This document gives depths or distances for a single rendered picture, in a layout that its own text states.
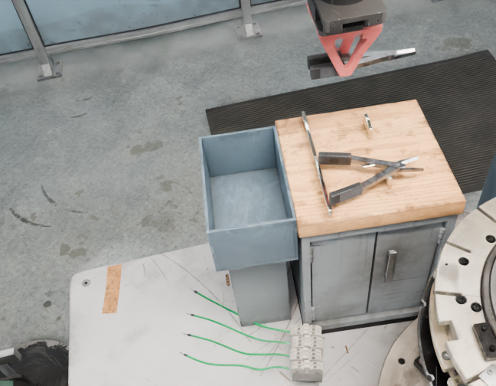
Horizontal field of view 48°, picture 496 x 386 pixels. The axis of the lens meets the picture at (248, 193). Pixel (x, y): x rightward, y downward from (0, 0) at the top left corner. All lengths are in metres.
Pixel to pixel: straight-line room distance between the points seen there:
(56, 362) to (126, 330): 0.95
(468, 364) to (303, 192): 0.28
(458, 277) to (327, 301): 0.28
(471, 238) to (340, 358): 0.34
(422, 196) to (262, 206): 0.22
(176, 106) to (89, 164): 0.47
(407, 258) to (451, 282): 0.20
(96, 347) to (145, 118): 1.68
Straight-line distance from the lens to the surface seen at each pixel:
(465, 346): 0.57
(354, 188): 0.66
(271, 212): 0.78
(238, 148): 0.80
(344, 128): 0.77
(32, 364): 1.92
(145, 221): 2.11
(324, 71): 0.67
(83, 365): 0.95
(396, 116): 0.80
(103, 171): 2.34
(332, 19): 0.59
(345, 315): 0.88
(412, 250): 0.78
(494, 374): 0.56
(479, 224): 0.65
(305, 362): 0.84
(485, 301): 0.59
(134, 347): 0.94
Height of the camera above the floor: 1.59
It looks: 49 degrees down
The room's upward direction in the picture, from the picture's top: 8 degrees counter-clockwise
